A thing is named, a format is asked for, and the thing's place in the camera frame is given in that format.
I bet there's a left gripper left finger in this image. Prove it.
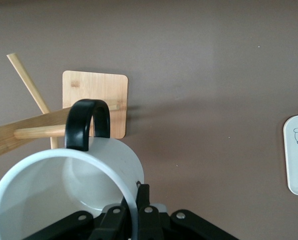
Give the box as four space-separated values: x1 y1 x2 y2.
28 197 134 240

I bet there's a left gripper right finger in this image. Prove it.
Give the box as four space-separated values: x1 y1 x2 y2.
135 184 239 240

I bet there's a white mug black handle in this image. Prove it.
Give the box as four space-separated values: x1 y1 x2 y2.
0 99 145 240

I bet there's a wooden cup rack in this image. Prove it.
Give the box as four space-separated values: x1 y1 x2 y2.
0 52 129 160

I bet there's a beige rabbit print tray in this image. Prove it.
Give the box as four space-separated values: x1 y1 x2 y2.
283 113 298 196

